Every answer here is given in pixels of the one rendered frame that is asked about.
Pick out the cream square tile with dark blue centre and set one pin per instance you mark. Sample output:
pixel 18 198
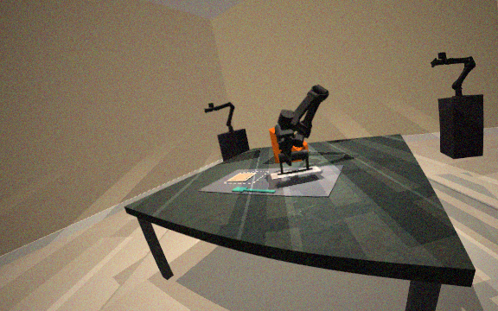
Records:
pixel 242 177

